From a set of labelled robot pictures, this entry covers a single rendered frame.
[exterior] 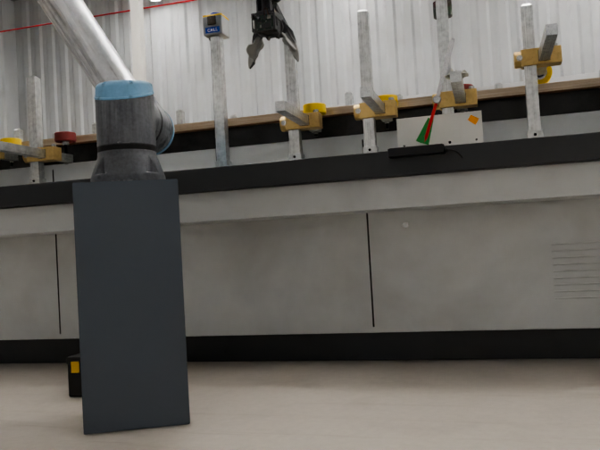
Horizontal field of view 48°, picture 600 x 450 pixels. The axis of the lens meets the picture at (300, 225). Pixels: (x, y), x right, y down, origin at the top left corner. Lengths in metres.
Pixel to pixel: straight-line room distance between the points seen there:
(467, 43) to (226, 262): 7.53
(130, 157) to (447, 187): 0.98
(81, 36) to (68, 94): 10.05
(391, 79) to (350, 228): 7.44
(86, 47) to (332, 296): 1.16
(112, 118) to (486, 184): 1.12
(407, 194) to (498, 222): 0.35
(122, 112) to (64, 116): 10.30
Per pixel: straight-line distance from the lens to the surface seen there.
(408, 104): 2.39
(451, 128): 2.17
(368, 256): 2.41
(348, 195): 2.22
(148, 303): 1.70
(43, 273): 2.94
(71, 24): 2.10
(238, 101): 10.49
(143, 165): 1.76
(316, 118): 2.24
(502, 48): 9.67
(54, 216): 2.66
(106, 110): 1.80
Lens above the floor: 0.42
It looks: 2 degrees up
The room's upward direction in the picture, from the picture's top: 3 degrees counter-clockwise
